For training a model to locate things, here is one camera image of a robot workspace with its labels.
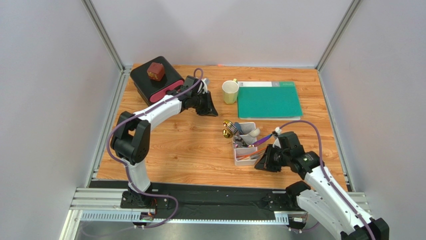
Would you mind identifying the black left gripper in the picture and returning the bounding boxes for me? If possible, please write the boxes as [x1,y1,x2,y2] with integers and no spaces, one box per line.
[191,90,219,117]

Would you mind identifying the iridescent purple knife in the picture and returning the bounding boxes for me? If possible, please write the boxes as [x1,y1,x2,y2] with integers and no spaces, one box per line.
[250,133,273,147]

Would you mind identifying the blue grey plastic spoon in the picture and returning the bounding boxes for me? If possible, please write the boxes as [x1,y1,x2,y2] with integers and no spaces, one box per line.
[233,122,244,135]

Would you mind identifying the white compartment organizer box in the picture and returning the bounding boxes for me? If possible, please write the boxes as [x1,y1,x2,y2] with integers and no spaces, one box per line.
[232,122,258,167]

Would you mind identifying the white handled ladle spoon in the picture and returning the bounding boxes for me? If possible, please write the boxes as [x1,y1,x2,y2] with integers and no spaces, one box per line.
[248,128,261,138]

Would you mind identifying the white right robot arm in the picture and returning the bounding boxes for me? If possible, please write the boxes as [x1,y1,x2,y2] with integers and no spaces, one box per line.
[255,131,390,240]

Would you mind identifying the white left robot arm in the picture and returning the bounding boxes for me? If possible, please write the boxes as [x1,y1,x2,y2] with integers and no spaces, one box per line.
[107,75,218,208]

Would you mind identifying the pale yellow mug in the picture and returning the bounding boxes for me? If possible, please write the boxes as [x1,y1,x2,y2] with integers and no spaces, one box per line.
[221,78,240,105]

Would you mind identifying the green notebook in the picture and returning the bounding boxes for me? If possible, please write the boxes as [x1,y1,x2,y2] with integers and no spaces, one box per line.
[237,81,303,120]

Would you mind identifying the black pink drawer box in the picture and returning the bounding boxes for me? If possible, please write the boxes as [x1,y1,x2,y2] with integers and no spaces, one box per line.
[130,56,184,106]

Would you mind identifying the red brown cube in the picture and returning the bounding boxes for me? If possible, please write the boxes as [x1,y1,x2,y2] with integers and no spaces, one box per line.
[146,62,165,82]

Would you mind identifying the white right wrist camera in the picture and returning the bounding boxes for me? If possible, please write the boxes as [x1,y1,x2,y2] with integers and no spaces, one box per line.
[272,127,282,148]

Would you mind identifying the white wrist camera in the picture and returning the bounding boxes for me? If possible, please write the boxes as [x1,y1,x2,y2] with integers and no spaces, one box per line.
[197,78,210,94]
[272,127,282,148]

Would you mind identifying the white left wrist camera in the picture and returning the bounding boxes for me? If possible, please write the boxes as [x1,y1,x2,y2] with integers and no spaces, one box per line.
[197,78,210,94]

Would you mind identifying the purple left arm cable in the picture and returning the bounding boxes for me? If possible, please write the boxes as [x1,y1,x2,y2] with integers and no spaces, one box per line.
[106,68,205,229]

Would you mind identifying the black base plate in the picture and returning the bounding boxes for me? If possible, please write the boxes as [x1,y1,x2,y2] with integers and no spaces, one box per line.
[120,182,302,221]

